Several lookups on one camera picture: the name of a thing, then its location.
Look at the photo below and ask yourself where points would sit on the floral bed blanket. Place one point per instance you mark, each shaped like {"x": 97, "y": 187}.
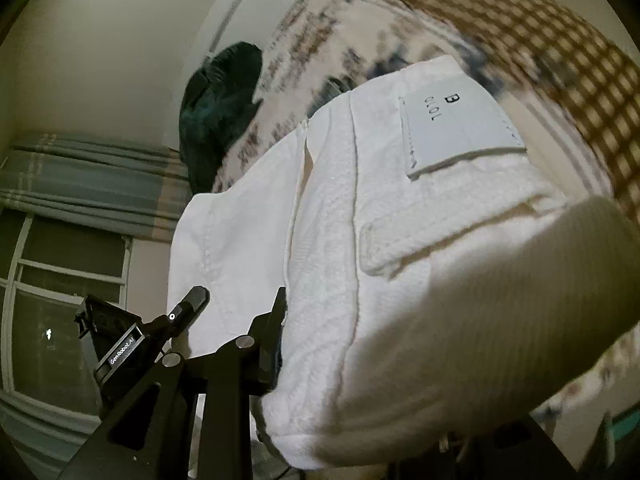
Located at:
{"x": 450, "y": 60}

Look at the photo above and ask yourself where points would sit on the white pants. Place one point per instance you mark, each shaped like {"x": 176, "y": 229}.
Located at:
{"x": 400, "y": 269}

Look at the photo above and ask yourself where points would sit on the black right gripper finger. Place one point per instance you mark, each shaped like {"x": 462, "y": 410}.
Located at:
{"x": 186, "y": 406}

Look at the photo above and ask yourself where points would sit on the white framed window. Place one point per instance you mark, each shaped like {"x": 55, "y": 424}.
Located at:
{"x": 47, "y": 269}

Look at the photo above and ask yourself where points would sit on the green striped curtain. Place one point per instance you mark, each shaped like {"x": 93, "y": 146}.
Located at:
{"x": 114, "y": 185}

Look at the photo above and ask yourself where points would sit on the dark green quilt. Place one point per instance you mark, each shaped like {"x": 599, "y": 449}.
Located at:
{"x": 217, "y": 107}

